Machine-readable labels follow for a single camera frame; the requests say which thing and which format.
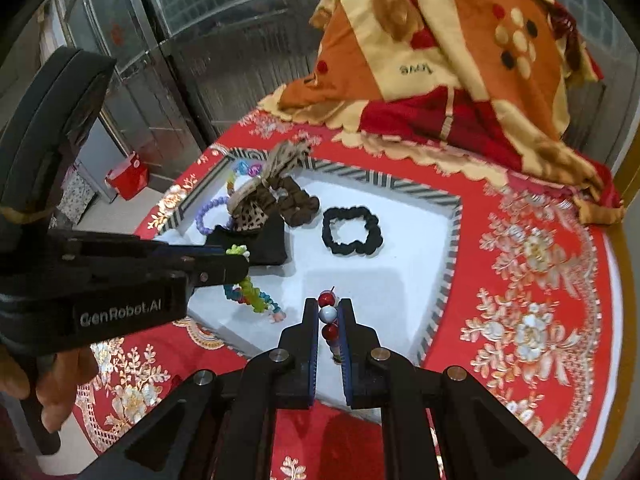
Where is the left hand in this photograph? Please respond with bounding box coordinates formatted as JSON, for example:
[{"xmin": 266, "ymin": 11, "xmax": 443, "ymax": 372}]
[{"xmin": 1, "ymin": 346, "xmax": 99, "ymax": 434}]

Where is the black scrunchie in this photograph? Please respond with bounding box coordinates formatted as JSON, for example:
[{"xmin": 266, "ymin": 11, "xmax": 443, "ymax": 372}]
[{"xmin": 321, "ymin": 206, "xmax": 384, "ymax": 257}]

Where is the multicolour bead bracelet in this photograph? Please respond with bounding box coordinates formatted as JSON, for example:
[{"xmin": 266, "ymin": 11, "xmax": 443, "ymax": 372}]
[{"xmin": 316, "ymin": 286, "xmax": 344, "ymax": 363}]

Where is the striped white tray box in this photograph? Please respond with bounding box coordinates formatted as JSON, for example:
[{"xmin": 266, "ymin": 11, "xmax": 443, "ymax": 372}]
[{"xmin": 154, "ymin": 146, "xmax": 463, "ymax": 424}]

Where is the black headband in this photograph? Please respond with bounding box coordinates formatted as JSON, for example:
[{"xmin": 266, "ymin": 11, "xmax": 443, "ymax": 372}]
[{"xmin": 205, "ymin": 216, "xmax": 288, "ymax": 266}]

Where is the red floral table cloth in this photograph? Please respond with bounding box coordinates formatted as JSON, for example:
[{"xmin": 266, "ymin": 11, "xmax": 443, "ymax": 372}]
[{"xmin": 74, "ymin": 110, "xmax": 624, "ymax": 479}]

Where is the purple bead bracelet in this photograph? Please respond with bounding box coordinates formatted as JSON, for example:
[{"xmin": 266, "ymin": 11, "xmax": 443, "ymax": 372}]
[{"xmin": 194, "ymin": 195, "xmax": 236, "ymax": 238}]

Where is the metal glass door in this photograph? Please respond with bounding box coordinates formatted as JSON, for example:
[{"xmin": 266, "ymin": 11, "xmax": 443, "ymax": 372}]
[{"xmin": 47, "ymin": 0, "xmax": 319, "ymax": 191}]

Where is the orange red folded blanket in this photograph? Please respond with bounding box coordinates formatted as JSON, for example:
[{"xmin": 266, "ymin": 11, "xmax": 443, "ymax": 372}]
[{"xmin": 260, "ymin": 0, "xmax": 625, "ymax": 224}]

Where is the leopard print bow scrunchie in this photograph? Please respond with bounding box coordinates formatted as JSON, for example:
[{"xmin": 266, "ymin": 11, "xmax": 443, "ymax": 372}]
[{"xmin": 227, "ymin": 140, "xmax": 320, "ymax": 232}]

